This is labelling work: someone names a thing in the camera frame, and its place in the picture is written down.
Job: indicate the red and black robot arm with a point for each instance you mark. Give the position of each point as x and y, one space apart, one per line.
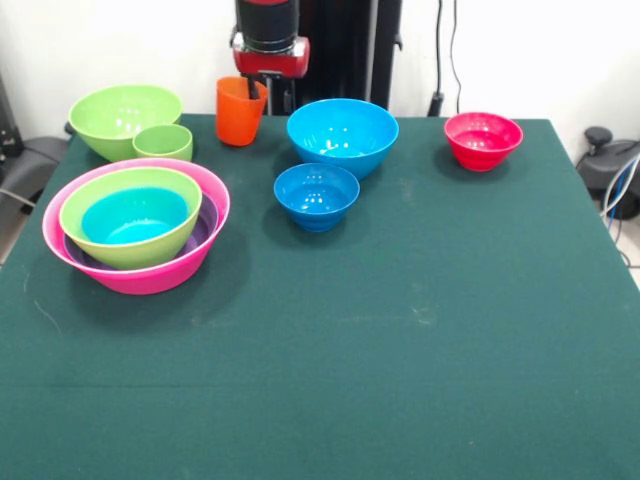
267 25

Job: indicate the small pink bowl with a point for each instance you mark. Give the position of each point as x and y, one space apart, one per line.
482 150

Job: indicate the green cup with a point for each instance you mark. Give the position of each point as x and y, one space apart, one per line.
165 145

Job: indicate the small dark blue bowl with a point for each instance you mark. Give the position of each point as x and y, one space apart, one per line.
315 210

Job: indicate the large blue bowl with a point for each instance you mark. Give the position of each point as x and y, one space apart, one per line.
345 125

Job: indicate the large pink bowl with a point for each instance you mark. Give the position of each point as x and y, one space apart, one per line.
145 282

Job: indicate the light blue straight-sided bowl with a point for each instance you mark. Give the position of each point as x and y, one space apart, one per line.
135 220

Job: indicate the purple bowl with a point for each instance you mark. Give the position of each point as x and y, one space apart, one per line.
207 225

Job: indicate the dark green table cloth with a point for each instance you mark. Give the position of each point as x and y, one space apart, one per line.
300 400

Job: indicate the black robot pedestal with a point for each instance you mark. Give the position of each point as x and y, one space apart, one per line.
345 50

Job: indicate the orange cup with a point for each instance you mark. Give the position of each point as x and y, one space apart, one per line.
237 122

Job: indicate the green bowl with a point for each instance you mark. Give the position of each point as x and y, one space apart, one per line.
85 205
115 115

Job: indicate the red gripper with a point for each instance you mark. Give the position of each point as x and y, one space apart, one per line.
270 62

